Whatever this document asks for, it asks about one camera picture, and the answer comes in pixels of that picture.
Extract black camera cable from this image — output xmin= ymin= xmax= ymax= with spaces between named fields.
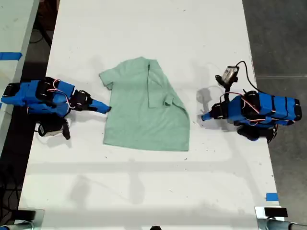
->
xmin=236 ymin=60 xmax=259 ymax=93

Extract short black camera stalk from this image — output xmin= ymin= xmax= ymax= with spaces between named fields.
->
xmin=214 ymin=74 xmax=238 ymax=93
xmin=61 ymin=118 xmax=71 ymax=141

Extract grey camera box with label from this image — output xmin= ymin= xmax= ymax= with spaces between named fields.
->
xmin=35 ymin=122 xmax=62 ymax=138

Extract long blue tape strip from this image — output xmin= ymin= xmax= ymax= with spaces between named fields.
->
xmin=0 ymin=51 xmax=24 ymax=61

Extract white side table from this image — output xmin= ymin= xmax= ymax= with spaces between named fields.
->
xmin=0 ymin=0 xmax=40 ymax=154

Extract small black box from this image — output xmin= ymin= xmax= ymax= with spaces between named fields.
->
xmin=264 ymin=207 xmax=288 ymax=217
xmin=17 ymin=210 xmax=36 ymax=219

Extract black floor cables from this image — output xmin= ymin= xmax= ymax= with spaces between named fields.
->
xmin=0 ymin=164 xmax=24 ymax=213

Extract silver camera box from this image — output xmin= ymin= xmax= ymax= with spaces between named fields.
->
xmin=221 ymin=66 xmax=240 ymax=83

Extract pale green T-shirt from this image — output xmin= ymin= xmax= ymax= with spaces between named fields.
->
xmin=98 ymin=56 xmax=191 ymax=152

